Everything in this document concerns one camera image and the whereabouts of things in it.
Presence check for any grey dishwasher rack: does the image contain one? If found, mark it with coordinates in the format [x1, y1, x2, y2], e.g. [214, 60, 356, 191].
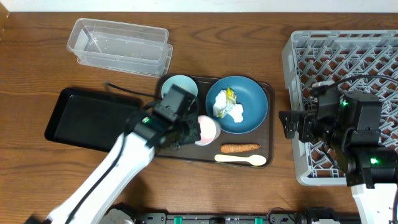
[282, 29, 398, 187]

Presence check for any dark blue plate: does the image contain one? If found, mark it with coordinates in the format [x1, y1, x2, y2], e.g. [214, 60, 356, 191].
[205, 76, 269, 134]

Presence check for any yellow snack wrapper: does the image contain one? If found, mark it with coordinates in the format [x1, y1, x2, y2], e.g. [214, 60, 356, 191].
[218, 86, 237, 118]

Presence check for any crumpled white tissue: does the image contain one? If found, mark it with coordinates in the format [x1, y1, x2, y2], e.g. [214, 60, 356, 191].
[213, 90, 244, 123]

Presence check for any orange carrot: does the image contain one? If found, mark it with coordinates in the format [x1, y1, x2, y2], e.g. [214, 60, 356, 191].
[220, 144, 261, 154]

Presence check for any light blue rice bowl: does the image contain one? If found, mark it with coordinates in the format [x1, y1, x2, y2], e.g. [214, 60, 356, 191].
[161, 75, 198, 97]

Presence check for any black plastic tray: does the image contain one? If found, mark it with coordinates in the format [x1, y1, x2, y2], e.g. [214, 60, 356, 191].
[44, 88, 141, 152]

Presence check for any pink cup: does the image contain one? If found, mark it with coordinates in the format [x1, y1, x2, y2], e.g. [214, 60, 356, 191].
[195, 115, 221, 146]

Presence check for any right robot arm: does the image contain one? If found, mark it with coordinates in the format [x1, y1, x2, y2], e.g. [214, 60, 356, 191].
[279, 88, 397, 223]

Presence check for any dark brown serving tray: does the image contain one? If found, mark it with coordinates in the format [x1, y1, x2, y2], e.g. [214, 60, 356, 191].
[157, 76, 275, 168]

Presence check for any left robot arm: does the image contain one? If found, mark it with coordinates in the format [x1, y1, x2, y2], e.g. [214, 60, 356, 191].
[43, 106, 200, 223]

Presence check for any clear plastic bin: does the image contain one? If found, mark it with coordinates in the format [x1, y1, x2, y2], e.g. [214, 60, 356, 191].
[67, 18, 173, 77]

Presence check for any cream plastic spoon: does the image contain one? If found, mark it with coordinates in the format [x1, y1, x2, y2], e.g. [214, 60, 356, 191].
[214, 154, 267, 166]

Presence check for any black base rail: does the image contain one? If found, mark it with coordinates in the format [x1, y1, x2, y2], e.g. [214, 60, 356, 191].
[102, 203, 343, 224]

